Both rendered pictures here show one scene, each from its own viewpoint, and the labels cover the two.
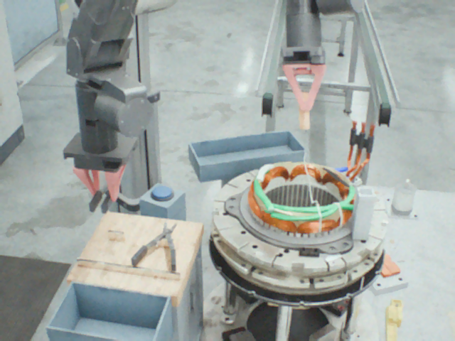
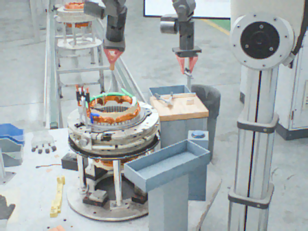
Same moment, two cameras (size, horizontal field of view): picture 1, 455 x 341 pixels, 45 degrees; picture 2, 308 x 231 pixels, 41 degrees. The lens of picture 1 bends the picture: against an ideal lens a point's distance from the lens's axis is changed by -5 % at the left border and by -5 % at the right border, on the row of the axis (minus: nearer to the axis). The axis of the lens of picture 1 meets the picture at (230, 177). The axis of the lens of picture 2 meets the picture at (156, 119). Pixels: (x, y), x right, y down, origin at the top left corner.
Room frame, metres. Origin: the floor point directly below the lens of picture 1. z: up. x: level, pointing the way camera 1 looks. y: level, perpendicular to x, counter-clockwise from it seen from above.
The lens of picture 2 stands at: (2.14, -0.43, 1.68)
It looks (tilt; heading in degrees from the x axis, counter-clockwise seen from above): 25 degrees down; 160
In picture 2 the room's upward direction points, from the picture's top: 1 degrees counter-clockwise
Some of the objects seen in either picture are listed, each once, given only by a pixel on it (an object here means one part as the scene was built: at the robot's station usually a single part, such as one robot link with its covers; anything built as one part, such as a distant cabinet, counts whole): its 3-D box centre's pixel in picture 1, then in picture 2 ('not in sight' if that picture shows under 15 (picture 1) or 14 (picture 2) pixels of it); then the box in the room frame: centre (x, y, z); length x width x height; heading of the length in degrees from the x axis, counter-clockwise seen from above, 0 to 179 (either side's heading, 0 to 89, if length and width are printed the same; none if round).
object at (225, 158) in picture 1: (245, 199); (168, 196); (1.15, -0.04, 0.92); 0.25 x 0.11 x 0.28; 107
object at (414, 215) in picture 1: (404, 195); not in sight; (1.32, -0.49, 0.83); 0.09 x 0.09 x 0.10; 83
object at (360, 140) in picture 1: (361, 140); (82, 96); (0.92, -0.24, 1.21); 0.04 x 0.04 x 0.03; 85
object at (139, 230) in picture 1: (138, 255); (177, 106); (0.77, 0.16, 1.05); 0.20 x 0.19 x 0.02; 171
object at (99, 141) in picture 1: (99, 133); (186, 43); (0.76, 0.20, 1.30); 0.10 x 0.07 x 0.07; 81
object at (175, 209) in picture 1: (165, 243); (196, 166); (0.99, 0.14, 0.91); 0.07 x 0.07 x 0.25; 63
